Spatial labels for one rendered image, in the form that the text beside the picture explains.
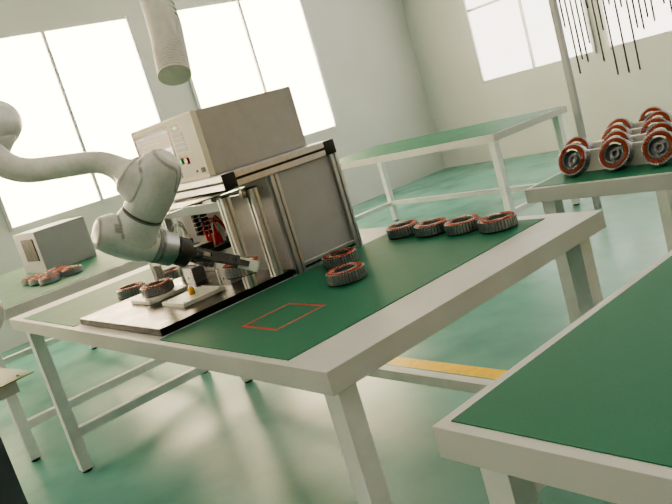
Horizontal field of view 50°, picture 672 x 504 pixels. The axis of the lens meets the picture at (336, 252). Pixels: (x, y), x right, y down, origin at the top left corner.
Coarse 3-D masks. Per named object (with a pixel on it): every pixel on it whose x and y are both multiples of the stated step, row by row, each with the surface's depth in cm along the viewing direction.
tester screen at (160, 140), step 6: (162, 132) 231; (144, 138) 242; (150, 138) 239; (156, 138) 236; (162, 138) 233; (168, 138) 230; (138, 144) 247; (144, 144) 244; (150, 144) 240; (156, 144) 237; (162, 144) 234; (168, 144) 231; (138, 150) 248; (144, 150) 245; (150, 150) 242
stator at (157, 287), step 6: (156, 282) 247; (162, 282) 240; (168, 282) 241; (144, 288) 240; (150, 288) 238; (156, 288) 238; (162, 288) 239; (168, 288) 241; (144, 294) 240; (150, 294) 239; (156, 294) 239
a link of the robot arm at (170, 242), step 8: (168, 232) 183; (168, 240) 181; (176, 240) 182; (160, 248) 179; (168, 248) 181; (176, 248) 182; (160, 256) 180; (168, 256) 181; (176, 256) 182; (168, 264) 184
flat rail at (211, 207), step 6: (198, 204) 225; (204, 204) 220; (210, 204) 217; (216, 204) 214; (180, 210) 233; (186, 210) 230; (192, 210) 227; (198, 210) 224; (204, 210) 221; (210, 210) 218; (216, 210) 216; (168, 216) 241; (174, 216) 238; (180, 216) 234
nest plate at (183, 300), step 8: (200, 288) 231; (208, 288) 227; (216, 288) 223; (224, 288) 224; (176, 296) 230; (184, 296) 226; (192, 296) 222; (200, 296) 219; (208, 296) 221; (168, 304) 223; (176, 304) 219; (184, 304) 215
